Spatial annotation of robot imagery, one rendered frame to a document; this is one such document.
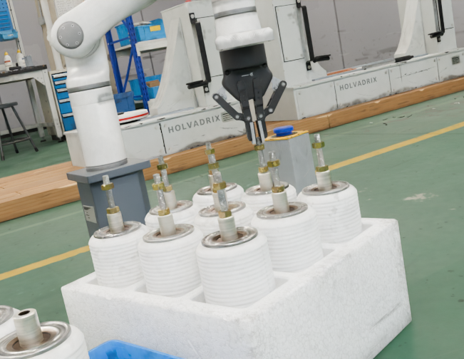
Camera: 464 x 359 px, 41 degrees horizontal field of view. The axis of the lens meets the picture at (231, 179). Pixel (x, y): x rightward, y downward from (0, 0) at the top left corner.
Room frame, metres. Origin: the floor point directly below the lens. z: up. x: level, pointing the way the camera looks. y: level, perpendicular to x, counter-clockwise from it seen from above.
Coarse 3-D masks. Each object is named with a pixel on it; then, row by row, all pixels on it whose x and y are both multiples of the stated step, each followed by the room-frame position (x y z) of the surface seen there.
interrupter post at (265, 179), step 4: (260, 172) 1.05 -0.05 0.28; (268, 172) 1.04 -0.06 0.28; (260, 176) 1.04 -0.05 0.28; (264, 176) 1.03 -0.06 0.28; (268, 176) 1.03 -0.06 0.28; (260, 180) 1.04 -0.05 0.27; (264, 180) 1.03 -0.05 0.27; (268, 180) 1.03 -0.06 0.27; (260, 184) 1.04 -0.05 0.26; (264, 184) 1.03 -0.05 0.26; (268, 184) 1.03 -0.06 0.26; (272, 184) 1.04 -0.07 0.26; (260, 188) 1.04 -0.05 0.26; (264, 188) 1.03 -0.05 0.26; (268, 188) 1.03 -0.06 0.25
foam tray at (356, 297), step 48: (384, 240) 0.93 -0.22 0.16; (96, 288) 0.90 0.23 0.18; (144, 288) 0.88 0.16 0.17; (288, 288) 0.76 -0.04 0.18; (336, 288) 0.82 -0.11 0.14; (384, 288) 0.91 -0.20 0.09; (96, 336) 0.90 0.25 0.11; (144, 336) 0.82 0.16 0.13; (192, 336) 0.75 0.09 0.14; (240, 336) 0.69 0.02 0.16; (288, 336) 0.73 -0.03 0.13; (336, 336) 0.80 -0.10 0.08; (384, 336) 0.90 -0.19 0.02
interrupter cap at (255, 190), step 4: (284, 184) 1.04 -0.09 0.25; (288, 184) 1.03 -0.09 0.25; (248, 188) 1.06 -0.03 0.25; (252, 188) 1.06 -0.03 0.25; (256, 188) 1.06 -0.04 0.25; (284, 188) 1.02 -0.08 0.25; (248, 192) 1.03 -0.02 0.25; (252, 192) 1.03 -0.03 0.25; (256, 192) 1.02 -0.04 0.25; (260, 192) 1.01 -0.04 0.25; (264, 192) 1.01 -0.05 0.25; (268, 192) 1.01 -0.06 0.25
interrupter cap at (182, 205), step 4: (180, 200) 1.07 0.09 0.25; (184, 200) 1.06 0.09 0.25; (188, 200) 1.06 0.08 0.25; (180, 204) 1.05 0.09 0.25; (184, 204) 1.04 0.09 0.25; (188, 204) 1.03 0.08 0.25; (192, 204) 1.03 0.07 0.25; (152, 208) 1.05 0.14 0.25; (156, 208) 1.05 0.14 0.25; (180, 208) 1.01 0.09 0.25; (184, 208) 1.01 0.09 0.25; (188, 208) 1.01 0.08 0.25; (152, 212) 1.02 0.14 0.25; (156, 212) 1.01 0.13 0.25; (172, 212) 1.00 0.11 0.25
